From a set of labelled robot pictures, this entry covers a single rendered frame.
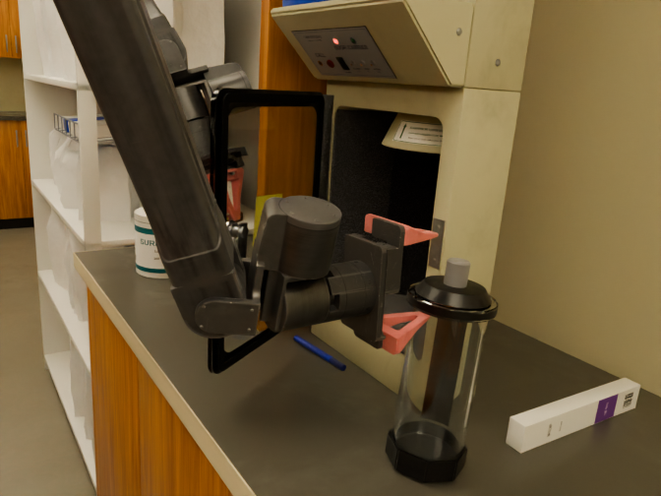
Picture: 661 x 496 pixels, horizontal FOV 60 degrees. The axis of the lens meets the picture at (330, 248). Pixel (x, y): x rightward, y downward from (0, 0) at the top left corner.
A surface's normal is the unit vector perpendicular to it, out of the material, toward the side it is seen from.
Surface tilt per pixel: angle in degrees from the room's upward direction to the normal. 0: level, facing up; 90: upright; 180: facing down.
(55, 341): 90
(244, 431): 0
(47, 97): 90
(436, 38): 90
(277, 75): 90
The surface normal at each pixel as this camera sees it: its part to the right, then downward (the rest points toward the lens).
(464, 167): 0.55, 0.26
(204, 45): 0.37, 0.34
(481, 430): 0.07, -0.96
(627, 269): -0.83, 0.10
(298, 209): 0.19, -0.87
